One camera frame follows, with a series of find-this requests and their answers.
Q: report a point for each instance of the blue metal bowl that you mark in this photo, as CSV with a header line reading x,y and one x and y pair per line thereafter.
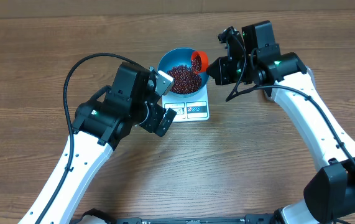
x,y
179,56

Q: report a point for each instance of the red scoop with blue handle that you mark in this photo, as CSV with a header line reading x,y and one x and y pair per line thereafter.
x,y
199,62

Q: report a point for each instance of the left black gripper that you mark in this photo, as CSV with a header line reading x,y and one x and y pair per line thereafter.
x,y
153,116

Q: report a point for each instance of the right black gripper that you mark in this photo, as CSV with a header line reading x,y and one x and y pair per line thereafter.
x,y
222,70

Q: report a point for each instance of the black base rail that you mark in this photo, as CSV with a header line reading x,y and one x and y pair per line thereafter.
x,y
97,216

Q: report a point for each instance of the white digital kitchen scale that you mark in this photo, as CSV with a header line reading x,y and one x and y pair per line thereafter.
x,y
192,107

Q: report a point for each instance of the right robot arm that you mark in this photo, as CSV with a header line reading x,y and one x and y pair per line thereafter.
x,y
254,59

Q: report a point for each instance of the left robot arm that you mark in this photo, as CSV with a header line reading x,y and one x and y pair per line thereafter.
x,y
99,125

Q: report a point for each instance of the red beans in bowl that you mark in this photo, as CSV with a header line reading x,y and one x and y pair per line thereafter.
x,y
185,80

